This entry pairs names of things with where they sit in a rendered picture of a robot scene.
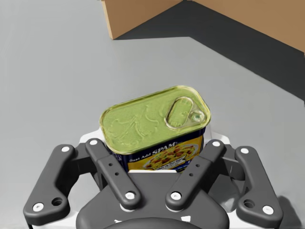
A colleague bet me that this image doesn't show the green and blue rectangular can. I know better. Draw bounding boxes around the green and blue rectangular can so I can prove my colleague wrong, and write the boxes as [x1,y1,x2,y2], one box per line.
[99,85,212,173]

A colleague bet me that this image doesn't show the tall board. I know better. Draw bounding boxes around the tall board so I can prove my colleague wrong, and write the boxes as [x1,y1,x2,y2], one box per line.
[100,0,305,53]

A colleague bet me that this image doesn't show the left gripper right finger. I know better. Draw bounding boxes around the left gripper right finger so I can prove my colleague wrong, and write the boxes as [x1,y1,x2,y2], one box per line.
[165,132,284,222]

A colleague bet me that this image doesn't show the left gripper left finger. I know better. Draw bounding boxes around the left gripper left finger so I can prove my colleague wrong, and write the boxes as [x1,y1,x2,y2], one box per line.
[23,130,142,219]

